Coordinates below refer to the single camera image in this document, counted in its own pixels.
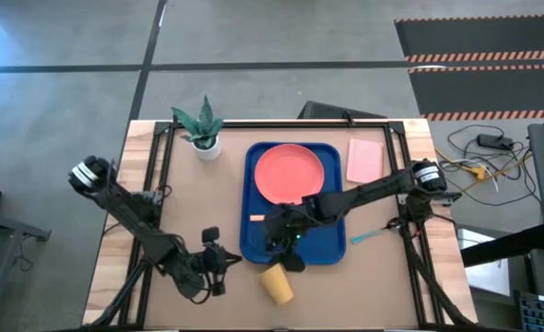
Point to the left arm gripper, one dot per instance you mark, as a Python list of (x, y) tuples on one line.
[(214, 265)]

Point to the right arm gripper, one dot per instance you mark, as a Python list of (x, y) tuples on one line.
[(286, 223)]

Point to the yellow plastic cup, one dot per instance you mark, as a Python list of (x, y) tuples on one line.
[(276, 283)]

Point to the orange round plate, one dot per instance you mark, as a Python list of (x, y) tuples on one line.
[(289, 173)]

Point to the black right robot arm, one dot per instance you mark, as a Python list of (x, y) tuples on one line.
[(373, 186)]

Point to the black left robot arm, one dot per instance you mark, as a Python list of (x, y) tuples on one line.
[(129, 207)]

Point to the blue plastic tray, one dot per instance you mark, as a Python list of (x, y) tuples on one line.
[(327, 240)]

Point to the teal plastic fork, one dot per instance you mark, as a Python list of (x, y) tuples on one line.
[(364, 237)]

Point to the orange plastic utensil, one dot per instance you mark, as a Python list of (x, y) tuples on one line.
[(256, 218)]

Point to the white plant pot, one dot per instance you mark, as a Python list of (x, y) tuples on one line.
[(209, 151)]

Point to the pink sponge cloth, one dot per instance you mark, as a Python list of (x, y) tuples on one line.
[(364, 161)]

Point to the green leafy plant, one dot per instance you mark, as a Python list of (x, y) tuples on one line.
[(200, 125)]

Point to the white box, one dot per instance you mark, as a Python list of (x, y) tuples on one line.
[(484, 272)]

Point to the grey metal stand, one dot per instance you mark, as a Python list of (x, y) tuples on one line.
[(4, 230)]

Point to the black power adapter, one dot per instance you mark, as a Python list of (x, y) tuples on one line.
[(495, 141)]

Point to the black mat with orange stripes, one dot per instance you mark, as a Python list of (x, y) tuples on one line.
[(479, 37), (484, 90)]

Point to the black keyboard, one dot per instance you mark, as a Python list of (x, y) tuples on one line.
[(541, 313)]

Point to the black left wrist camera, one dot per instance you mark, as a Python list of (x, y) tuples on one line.
[(210, 235)]

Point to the black metal table frame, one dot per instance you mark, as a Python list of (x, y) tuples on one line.
[(163, 147)]

